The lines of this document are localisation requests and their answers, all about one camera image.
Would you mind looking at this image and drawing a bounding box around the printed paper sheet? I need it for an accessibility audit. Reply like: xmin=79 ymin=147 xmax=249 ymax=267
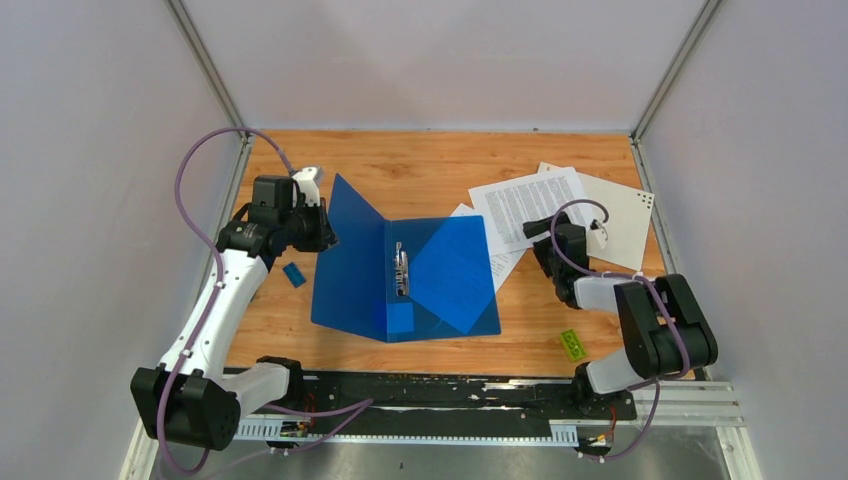
xmin=469 ymin=167 xmax=589 ymax=255
xmin=451 ymin=203 xmax=526 ymax=291

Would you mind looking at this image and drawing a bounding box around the blue file folder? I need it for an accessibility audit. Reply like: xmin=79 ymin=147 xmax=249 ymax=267
xmin=310 ymin=175 xmax=501 ymax=343

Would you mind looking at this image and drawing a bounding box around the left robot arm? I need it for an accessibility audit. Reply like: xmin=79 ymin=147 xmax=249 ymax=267
xmin=130 ymin=166 xmax=337 ymax=451

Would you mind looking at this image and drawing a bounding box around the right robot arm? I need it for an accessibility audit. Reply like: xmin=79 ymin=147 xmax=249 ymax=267
xmin=522 ymin=217 xmax=718 ymax=418

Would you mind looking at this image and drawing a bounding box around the blue toy brick plate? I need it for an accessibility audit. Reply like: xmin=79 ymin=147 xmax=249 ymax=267
xmin=282 ymin=262 xmax=307 ymax=288

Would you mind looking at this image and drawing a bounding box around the green toy brick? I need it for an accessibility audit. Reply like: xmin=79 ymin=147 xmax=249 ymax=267
xmin=559 ymin=329 xmax=588 ymax=363

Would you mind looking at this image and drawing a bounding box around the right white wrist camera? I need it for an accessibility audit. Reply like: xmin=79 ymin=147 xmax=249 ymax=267
xmin=590 ymin=219 xmax=609 ymax=247

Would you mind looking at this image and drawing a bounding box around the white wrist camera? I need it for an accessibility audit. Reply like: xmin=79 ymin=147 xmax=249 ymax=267
xmin=292 ymin=166 xmax=324 ymax=205
xmin=590 ymin=219 xmax=609 ymax=247

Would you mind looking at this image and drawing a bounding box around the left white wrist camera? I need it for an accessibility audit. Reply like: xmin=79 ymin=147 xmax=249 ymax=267
xmin=292 ymin=166 xmax=324 ymax=205

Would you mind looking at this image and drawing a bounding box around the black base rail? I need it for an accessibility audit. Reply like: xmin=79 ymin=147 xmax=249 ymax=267
xmin=148 ymin=370 xmax=743 ymax=458

